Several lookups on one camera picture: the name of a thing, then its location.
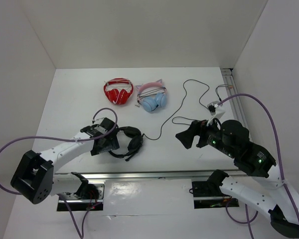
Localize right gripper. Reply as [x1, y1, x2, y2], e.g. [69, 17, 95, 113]
[174, 114, 235, 157]

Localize black headset cable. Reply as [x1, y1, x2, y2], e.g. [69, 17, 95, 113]
[142, 79, 236, 140]

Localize black headset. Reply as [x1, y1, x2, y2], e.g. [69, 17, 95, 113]
[109, 126, 144, 162]

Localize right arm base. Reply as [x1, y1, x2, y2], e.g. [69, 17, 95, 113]
[188, 170, 239, 209]

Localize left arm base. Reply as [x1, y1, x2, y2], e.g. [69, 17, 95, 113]
[51, 172, 105, 212]

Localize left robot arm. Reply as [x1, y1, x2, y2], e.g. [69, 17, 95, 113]
[10, 118, 119, 205]

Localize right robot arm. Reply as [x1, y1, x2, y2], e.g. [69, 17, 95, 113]
[175, 119, 299, 239]

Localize red headphones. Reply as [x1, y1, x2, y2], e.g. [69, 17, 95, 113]
[103, 78, 134, 105]

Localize blue pink cat headphones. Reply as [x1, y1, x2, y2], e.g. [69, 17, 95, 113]
[136, 79, 167, 112]

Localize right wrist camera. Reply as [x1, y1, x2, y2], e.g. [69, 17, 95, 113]
[207, 101, 226, 126]

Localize aluminium front rail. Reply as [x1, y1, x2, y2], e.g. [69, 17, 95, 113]
[52, 170, 240, 180]

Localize aluminium rail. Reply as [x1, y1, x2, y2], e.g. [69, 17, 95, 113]
[220, 68, 247, 126]
[52, 170, 240, 180]

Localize aluminium right rail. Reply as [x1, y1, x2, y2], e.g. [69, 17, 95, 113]
[220, 68, 247, 126]

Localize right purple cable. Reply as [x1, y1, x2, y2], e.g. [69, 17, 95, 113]
[218, 93, 299, 239]

